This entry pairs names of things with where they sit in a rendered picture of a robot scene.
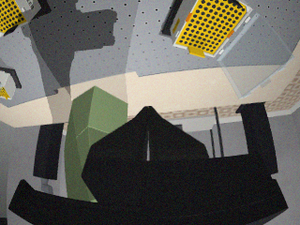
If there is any yellow perforated plate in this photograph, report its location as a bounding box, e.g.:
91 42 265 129
175 0 247 58
0 0 27 36
0 87 9 99

